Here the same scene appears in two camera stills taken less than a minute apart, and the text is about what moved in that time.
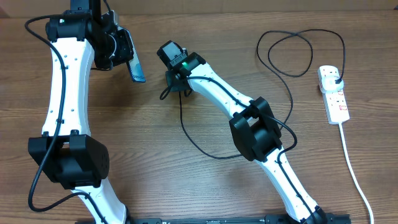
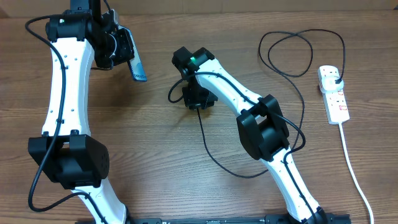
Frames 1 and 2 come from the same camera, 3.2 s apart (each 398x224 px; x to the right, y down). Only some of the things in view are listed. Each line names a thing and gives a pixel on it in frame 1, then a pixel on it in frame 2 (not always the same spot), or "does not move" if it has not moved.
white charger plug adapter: x=329 y=84 does not move
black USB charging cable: x=196 y=144 → x=216 y=157
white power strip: x=335 y=103 does not move
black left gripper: x=126 y=54 does not move
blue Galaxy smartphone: x=134 y=64 does not move
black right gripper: x=175 y=86 → x=194 y=104
